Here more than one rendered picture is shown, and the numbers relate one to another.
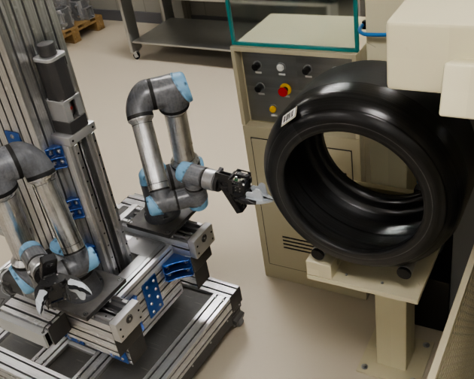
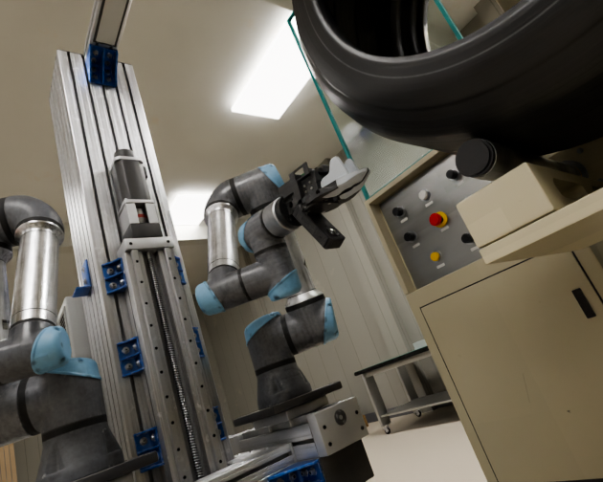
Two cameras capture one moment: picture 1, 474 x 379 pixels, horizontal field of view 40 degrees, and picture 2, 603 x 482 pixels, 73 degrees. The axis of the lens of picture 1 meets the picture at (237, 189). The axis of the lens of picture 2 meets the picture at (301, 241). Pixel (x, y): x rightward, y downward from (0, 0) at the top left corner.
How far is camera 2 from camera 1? 1.90 m
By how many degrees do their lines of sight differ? 53
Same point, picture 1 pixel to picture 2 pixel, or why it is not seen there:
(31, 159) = (23, 201)
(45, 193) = (23, 243)
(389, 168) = not seen: outside the picture
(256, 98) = (413, 255)
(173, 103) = (258, 189)
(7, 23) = (87, 136)
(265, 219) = (489, 453)
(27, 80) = (98, 188)
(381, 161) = not seen: hidden behind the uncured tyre
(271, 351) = not seen: outside the picture
